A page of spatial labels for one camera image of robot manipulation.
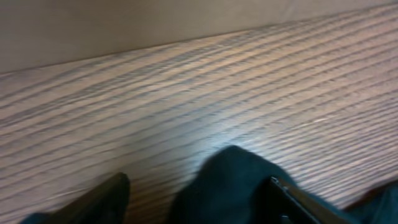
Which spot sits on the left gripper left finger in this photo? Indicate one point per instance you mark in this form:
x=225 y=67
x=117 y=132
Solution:
x=106 y=203

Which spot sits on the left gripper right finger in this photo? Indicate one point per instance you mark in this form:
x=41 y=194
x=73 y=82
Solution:
x=288 y=204

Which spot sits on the black t-shirt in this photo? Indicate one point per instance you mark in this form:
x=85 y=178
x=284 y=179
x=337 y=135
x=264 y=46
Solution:
x=233 y=187

